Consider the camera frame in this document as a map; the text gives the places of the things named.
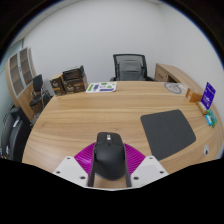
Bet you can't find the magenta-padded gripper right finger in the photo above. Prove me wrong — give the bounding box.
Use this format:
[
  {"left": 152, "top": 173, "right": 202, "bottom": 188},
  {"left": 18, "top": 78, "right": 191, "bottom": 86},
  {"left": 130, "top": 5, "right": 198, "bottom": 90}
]
[{"left": 123, "top": 143, "right": 169, "bottom": 188}]

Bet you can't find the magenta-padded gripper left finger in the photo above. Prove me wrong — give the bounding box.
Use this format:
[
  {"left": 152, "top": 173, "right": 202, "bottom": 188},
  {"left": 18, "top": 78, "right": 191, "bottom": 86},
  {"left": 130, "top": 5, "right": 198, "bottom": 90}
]
[{"left": 52, "top": 141, "right": 98, "bottom": 188}]

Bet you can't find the black computer mouse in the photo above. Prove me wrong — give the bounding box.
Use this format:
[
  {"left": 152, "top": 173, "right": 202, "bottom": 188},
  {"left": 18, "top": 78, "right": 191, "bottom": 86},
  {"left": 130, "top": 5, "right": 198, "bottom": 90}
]
[{"left": 93, "top": 131, "right": 128, "bottom": 181}]

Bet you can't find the dark grey mouse pad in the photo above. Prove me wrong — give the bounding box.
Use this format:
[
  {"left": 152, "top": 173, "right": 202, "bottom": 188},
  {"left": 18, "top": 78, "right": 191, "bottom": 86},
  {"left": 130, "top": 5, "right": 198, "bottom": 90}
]
[{"left": 139, "top": 109, "right": 197, "bottom": 162}]

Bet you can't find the black padded office chair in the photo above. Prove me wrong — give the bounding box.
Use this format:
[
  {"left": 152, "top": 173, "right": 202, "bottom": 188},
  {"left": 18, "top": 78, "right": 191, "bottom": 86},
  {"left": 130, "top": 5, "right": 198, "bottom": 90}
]
[{"left": 0, "top": 105, "right": 33, "bottom": 163}]

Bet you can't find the wide brown cardboard box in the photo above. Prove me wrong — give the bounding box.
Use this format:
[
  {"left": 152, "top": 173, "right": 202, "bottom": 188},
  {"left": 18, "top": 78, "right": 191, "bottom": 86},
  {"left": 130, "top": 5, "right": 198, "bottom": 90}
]
[{"left": 62, "top": 74, "right": 89, "bottom": 95}]

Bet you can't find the white printed paper sheet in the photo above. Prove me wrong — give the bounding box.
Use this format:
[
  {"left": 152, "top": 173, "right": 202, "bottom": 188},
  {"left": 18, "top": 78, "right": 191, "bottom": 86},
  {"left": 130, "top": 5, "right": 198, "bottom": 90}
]
[{"left": 85, "top": 81, "right": 118, "bottom": 94}]

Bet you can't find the small brown cardboard box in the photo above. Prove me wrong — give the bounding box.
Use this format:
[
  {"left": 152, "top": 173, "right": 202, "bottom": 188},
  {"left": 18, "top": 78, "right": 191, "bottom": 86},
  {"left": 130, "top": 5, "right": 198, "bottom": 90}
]
[{"left": 49, "top": 73, "right": 67, "bottom": 97}]

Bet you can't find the round grey patterned disc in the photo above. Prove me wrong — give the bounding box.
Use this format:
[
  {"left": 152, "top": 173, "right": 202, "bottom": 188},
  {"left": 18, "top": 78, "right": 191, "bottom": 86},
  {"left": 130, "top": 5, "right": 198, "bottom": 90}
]
[{"left": 163, "top": 81, "right": 183, "bottom": 95}]

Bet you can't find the small black visitor chair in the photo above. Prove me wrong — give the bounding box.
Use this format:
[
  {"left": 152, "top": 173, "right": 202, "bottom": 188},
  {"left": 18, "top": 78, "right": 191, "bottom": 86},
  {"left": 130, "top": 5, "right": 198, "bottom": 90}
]
[{"left": 29, "top": 73, "right": 51, "bottom": 108}]

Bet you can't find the blue packet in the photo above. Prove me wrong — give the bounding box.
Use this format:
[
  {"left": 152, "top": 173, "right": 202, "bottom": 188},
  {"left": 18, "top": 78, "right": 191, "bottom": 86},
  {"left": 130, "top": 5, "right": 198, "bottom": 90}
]
[{"left": 204, "top": 113, "right": 214, "bottom": 127}]

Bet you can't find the small tan box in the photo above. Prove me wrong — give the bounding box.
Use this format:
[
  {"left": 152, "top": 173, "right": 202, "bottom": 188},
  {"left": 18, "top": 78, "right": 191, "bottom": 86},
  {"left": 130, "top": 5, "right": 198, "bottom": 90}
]
[{"left": 196, "top": 101, "right": 208, "bottom": 115}]

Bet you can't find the orange-brown small box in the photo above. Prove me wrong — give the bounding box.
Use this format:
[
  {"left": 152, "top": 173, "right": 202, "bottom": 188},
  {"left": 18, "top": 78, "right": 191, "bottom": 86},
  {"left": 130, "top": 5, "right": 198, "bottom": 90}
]
[{"left": 185, "top": 88, "right": 203, "bottom": 103}]

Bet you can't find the black cardboard box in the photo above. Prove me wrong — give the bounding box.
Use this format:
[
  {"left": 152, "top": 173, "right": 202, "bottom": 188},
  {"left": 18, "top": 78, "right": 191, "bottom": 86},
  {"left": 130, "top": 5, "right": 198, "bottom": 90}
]
[{"left": 61, "top": 65, "right": 86, "bottom": 82}]

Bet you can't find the green packet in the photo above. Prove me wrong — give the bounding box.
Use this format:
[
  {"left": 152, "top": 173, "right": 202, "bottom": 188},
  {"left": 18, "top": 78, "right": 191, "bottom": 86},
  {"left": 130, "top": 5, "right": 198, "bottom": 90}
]
[{"left": 208, "top": 109, "right": 219, "bottom": 128}]

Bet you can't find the black mesh office chair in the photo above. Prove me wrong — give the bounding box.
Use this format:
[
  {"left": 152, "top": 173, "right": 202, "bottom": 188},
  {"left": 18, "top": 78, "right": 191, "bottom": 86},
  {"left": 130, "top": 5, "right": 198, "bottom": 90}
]
[{"left": 109, "top": 53, "right": 156, "bottom": 83}]

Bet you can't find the wooden side cabinet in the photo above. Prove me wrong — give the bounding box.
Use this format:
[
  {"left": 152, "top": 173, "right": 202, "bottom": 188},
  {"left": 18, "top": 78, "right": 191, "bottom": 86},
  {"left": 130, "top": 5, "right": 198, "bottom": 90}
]
[{"left": 154, "top": 63, "right": 201, "bottom": 93}]

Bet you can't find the purple standing sign card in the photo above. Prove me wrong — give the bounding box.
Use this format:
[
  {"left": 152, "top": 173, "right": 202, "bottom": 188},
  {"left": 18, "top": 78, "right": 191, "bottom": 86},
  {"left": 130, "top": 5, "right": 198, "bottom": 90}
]
[{"left": 200, "top": 81, "right": 217, "bottom": 111}]

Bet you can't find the wooden shelf unit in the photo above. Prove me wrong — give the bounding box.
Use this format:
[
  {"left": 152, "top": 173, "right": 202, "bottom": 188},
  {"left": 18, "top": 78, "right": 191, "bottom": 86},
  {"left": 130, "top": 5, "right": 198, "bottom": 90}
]
[{"left": 4, "top": 46, "right": 38, "bottom": 118}]

